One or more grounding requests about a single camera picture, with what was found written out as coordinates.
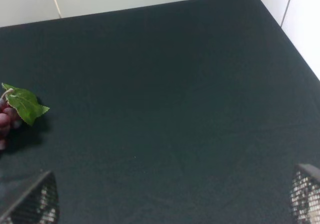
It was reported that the red artificial grape bunch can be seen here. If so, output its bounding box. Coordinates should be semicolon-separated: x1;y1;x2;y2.
0;83;50;151

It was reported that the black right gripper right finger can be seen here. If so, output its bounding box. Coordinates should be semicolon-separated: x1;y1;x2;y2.
290;164;320;224

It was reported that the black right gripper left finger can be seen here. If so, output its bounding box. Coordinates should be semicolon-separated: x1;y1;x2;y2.
0;171;60;223

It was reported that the black tablecloth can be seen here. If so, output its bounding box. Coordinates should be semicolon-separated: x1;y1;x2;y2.
0;0;320;223

